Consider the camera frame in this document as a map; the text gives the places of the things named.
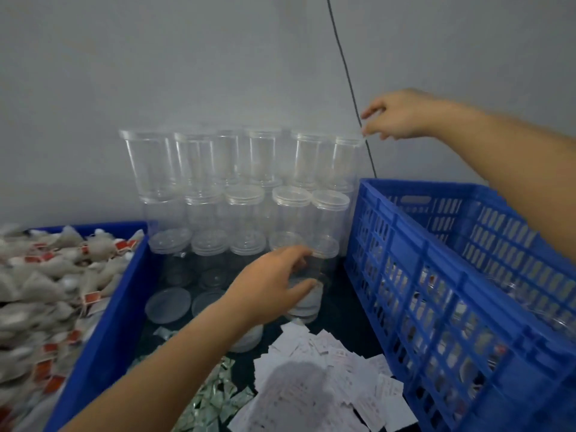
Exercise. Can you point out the person's right hand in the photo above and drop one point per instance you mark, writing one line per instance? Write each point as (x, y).
(409, 114)

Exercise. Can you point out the person's left hand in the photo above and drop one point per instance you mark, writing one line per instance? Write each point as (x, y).
(261, 292)

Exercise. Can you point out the person's right thumb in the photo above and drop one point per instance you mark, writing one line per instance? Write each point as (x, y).
(373, 128)

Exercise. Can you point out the person's left thumb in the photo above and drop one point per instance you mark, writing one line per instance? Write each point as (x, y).
(303, 291)

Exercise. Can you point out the clear plastic jar with lid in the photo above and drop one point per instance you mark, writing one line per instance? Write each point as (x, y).
(325, 265)

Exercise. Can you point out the person's right forearm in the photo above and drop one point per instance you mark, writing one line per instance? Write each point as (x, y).
(517, 161)

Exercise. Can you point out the person's left forearm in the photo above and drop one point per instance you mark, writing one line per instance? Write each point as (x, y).
(153, 377)

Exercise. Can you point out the translucent plastic lid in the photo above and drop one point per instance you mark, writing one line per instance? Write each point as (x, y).
(206, 302)
(248, 339)
(167, 305)

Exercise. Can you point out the pile of white paper slips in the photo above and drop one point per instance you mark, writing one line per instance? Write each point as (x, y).
(315, 391)

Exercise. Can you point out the pile of green silver sachets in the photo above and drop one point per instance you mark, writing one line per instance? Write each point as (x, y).
(211, 400)

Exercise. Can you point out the blue perforated plastic crate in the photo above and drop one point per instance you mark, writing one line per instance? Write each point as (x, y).
(450, 283)

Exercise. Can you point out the stack of clear empty jars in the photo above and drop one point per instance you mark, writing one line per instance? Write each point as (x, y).
(202, 175)

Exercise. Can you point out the blue solid plastic bin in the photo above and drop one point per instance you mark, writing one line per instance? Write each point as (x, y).
(108, 337)

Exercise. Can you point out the batch of filled clear jars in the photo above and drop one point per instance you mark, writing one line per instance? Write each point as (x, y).
(554, 320)

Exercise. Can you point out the pile of white tea bags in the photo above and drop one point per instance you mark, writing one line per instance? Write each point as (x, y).
(40, 283)

